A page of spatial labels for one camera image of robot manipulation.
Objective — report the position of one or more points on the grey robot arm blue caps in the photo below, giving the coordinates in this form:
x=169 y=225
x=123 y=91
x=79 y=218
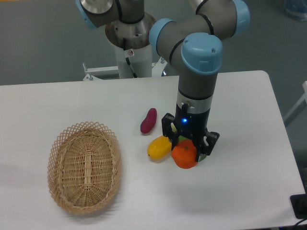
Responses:
x=193 y=48

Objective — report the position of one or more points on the yellow mango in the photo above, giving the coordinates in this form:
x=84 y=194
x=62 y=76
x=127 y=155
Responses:
x=159 y=148

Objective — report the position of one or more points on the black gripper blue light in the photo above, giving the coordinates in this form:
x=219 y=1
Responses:
x=191 y=126

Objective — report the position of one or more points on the blue object top right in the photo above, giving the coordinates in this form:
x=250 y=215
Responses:
x=296 y=9

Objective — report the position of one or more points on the white frame at right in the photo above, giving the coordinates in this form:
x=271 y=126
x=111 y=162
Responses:
x=297 y=108

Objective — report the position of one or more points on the orange fruit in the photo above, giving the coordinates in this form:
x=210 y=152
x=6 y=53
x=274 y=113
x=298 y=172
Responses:
x=184 y=154

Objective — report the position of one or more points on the black device at table edge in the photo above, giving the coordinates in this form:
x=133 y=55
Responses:
x=299 y=205

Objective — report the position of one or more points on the woven wicker basket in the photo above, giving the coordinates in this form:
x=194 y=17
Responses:
x=84 y=168

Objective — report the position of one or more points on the purple sweet potato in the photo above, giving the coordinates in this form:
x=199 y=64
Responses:
x=149 y=121

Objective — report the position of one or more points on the green fruit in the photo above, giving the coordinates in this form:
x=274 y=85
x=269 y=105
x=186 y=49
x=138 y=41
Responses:
x=181 y=138

